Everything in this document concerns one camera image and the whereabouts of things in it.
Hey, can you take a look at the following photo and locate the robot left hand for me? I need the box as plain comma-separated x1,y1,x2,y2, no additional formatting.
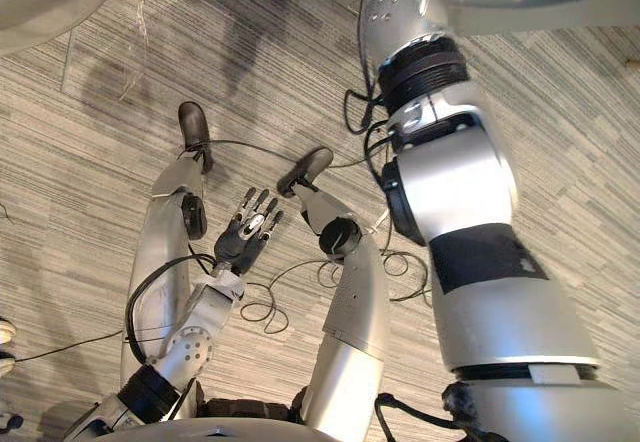
213,188,285,274

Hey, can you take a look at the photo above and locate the silver robot left leg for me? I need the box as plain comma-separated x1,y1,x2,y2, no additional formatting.
119,154,209,388

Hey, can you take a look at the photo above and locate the silver robot leg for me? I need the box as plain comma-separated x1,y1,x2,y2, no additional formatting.
292,184,389,431
119,154,209,388

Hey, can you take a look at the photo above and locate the dark robot right foot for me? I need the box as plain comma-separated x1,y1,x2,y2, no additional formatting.
276,146,335,198

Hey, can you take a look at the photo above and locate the dark robot foot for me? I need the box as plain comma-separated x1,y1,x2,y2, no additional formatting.
177,101,215,174
276,146,335,198

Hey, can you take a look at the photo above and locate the dark robot left foot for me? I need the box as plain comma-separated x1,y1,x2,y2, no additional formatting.
177,101,215,174

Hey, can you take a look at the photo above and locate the silver robot right leg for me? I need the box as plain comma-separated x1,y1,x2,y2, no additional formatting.
292,184,389,431

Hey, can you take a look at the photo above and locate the silver robot torso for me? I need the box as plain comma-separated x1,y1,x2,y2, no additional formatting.
124,415,351,442

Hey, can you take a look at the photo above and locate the white shoe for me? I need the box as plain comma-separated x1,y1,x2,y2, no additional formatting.
0,316,18,378

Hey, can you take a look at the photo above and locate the grey curved plastic panel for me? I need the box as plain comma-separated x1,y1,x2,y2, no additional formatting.
327,0,640,39

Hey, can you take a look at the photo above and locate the thin black floor cable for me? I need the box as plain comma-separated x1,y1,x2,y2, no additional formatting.
13,139,434,363

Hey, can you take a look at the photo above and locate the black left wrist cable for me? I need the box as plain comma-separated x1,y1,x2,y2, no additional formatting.
124,254,221,366

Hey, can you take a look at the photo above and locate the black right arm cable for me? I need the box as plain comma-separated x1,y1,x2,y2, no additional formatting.
342,0,396,183

